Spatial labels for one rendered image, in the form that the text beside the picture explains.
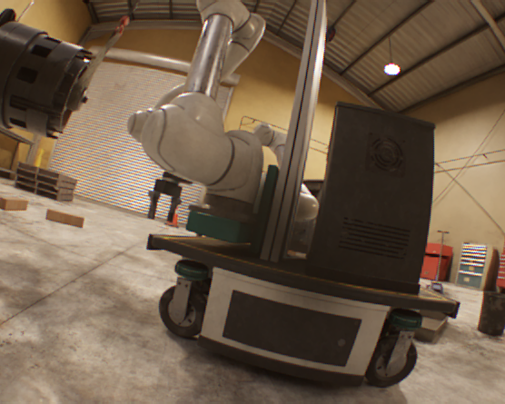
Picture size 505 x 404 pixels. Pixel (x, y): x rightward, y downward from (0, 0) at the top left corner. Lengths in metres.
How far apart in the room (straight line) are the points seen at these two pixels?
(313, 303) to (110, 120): 7.03
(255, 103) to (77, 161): 5.39
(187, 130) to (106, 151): 6.49
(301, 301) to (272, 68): 7.88
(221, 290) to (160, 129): 0.42
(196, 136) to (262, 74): 7.41
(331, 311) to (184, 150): 0.51
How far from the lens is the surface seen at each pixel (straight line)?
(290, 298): 0.61
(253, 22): 1.05
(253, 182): 0.70
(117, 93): 7.59
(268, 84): 7.80
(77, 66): 1.34
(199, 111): 0.59
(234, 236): 0.63
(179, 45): 8.26
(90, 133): 7.37
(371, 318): 0.64
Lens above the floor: 0.41
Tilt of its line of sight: 6 degrees up
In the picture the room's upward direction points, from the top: 13 degrees clockwise
